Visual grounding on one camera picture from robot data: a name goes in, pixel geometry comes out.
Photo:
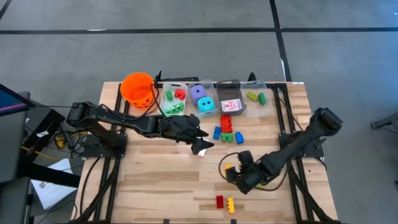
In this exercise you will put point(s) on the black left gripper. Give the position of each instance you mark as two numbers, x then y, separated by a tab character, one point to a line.
177	126

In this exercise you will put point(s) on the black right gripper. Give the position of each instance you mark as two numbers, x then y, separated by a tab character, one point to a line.
252	179

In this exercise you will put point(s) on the yellow toy brick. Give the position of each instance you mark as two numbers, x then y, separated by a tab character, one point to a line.
230	205
228	166

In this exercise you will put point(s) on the card deck printed plastic coated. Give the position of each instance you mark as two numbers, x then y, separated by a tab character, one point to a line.
202	153

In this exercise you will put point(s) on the blue toy brick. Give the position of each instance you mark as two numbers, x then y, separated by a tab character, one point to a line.
216	133
239	138

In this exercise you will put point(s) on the teal foam die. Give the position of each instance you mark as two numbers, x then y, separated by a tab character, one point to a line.
206	105

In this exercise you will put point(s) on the green four-stud toy brick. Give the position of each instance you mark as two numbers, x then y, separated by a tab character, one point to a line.
174	109

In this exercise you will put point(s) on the card deck printed standard size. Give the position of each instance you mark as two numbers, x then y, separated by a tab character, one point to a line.
231	105

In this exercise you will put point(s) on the purple foam die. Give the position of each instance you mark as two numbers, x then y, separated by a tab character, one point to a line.
197	92

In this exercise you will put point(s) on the red toy brick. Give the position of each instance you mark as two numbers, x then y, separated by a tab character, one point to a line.
226	124
179	94
219	201

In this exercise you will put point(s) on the small green toy brick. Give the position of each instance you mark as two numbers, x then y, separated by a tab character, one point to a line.
169	95
262	99

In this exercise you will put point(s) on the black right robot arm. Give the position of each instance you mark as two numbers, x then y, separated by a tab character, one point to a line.
298	144

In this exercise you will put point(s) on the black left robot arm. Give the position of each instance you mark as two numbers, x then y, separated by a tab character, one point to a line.
124	119

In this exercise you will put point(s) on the green two-stud toy brick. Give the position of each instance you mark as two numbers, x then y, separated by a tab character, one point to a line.
227	137

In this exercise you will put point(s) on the white plastic bin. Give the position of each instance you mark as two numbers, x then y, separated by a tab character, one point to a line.
175	101

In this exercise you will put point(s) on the clear plastic bin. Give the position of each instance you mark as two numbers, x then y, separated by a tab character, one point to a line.
213	91
256	110

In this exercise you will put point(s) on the grey plastic bin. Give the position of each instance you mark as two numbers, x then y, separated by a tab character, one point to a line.
230	90

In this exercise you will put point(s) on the olive green toy brick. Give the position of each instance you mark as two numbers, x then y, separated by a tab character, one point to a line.
252	96

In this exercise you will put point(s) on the orange pumpkin bucket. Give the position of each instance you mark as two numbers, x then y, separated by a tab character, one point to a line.
136	88

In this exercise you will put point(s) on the white paper sheets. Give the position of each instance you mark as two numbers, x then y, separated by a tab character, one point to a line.
53	189

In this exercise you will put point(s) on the black side stand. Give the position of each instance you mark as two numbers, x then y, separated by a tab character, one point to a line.
43	118

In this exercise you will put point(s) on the computer monitor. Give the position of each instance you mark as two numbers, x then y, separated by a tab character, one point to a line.
12	102

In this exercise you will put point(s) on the black aluminium table frame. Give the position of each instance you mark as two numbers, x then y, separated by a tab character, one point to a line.
118	93

